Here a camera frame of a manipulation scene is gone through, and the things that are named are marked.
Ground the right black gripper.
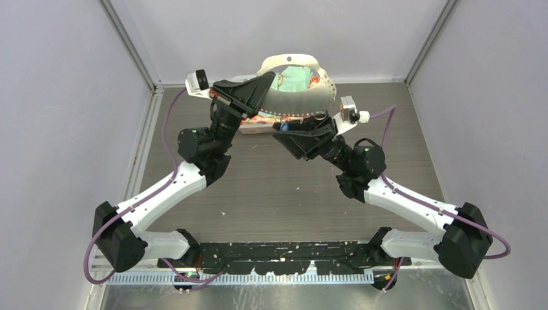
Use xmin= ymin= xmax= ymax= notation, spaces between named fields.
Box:
xmin=273 ymin=109 xmax=352 ymax=173

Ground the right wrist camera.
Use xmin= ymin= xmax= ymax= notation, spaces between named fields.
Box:
xmin=332 ymin=96 xmax=370 ymax=135

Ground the blue plastic key tag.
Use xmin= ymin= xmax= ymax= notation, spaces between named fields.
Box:
xmin=279 ymin=121 xmax=291 ymax=131

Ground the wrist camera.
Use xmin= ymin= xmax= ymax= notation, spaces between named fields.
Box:
xmin=185 ymin=69 xmax=210 ymax=98
xmin=332 ymin=96 xmax=370 ymax=135

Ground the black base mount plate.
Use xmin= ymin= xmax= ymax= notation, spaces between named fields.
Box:
xmin=157 ymin=229 xmax=398 ymax=276

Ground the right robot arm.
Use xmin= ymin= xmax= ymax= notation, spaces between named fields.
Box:
xmin=273 ymin=118 xmax=493 ymax=279

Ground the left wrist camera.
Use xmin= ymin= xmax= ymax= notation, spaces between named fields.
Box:
xmin=185 ymin=69 xmax=210 ymax=98

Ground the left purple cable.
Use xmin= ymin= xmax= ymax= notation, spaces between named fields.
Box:
xmin=83 ymin=87 xmax=189 ymax=286

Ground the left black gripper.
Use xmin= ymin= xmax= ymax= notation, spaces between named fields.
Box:
xmin=208 ymin=72 xmax=275 ymax=154

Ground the white perforated plastic basket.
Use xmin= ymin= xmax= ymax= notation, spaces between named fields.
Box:
xmin=238 ymin=73 xmax=284 ymax=136

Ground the perforated metal key plate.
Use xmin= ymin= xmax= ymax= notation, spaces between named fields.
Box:
xmin=256 ymin=54 xmax=337 ymax=118

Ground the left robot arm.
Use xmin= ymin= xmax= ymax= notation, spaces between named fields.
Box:
xmin=92 ymin=69 xmax=337 ymax=273

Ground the green patterned cloth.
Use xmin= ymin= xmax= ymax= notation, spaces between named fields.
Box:
xmin=271 ymin=66 xmax=313 ymax=92

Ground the orange patterned cloth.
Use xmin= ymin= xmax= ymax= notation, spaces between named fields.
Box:
xmin=308 ymin=76 xmax=321 ymax=89

